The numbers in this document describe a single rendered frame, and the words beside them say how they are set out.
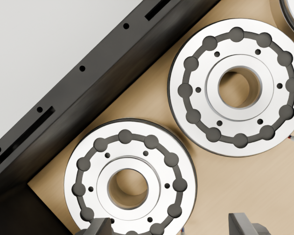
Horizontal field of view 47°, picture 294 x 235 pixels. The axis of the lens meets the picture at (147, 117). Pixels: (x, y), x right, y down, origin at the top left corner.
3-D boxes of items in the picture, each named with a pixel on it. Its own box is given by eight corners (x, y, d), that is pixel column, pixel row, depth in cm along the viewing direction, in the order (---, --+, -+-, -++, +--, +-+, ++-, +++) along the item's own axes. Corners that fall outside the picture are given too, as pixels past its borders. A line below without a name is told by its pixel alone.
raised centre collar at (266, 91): (240, 135, 25) (241, 136, 24) (190, 90, 25) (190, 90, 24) (287, 85, 24) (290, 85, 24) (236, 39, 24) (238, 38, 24)
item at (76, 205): (136, 276, 26) (135, 280, 26) (39, 189, 26) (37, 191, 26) (223, 181, 25) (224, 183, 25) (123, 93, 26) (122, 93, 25)
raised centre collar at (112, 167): (131, 232, 26) (130, 235, 25) (83, 189, 26) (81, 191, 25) (174, 184, 25) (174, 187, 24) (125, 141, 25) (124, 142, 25)
